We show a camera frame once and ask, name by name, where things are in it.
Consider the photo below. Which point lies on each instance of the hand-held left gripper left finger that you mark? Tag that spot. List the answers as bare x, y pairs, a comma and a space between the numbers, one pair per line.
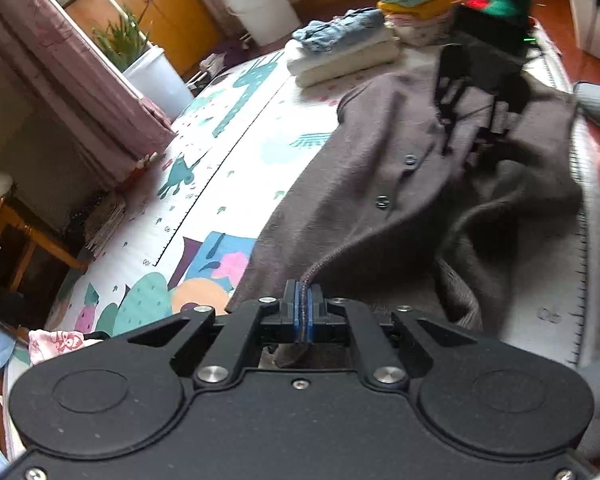
294, 310

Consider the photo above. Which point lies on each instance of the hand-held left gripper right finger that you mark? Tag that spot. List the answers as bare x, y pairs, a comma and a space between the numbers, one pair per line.
314, 330

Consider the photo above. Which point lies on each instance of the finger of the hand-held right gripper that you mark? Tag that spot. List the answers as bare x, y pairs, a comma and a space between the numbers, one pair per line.
495, 125
447, 95

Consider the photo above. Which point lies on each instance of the grey knit cardigan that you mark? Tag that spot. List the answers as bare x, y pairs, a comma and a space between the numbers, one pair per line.
360, 185

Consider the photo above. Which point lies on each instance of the folded cream garment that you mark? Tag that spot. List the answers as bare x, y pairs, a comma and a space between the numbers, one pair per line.
350, 72

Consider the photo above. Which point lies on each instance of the folded white garment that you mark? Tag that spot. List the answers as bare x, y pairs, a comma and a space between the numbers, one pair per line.
350, 50

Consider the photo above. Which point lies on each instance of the folded blue denim garment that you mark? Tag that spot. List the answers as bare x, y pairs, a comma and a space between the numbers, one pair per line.
335, 30

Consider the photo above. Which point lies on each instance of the printed play mat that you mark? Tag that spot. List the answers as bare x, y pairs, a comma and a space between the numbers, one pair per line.
230, 125

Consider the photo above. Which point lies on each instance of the white bucket with teal lid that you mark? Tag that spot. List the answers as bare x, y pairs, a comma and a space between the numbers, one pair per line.
260, 5

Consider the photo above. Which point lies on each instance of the pile of folded cloths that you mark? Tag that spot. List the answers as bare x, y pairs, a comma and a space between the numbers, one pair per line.
105, 220

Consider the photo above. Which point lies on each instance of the pink printed cloth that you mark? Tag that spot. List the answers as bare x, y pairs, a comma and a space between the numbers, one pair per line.
55, 345

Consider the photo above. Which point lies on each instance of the wooden chair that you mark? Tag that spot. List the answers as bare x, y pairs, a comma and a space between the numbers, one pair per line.
45, 247

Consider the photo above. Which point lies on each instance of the wooden cabinet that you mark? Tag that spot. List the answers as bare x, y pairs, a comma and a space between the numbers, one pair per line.
160, 5

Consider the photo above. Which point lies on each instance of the green potted plant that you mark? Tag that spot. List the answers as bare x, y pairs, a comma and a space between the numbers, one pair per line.
122, 42

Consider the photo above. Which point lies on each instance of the pink curtain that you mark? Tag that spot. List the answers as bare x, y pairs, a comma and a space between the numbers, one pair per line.
70, 75

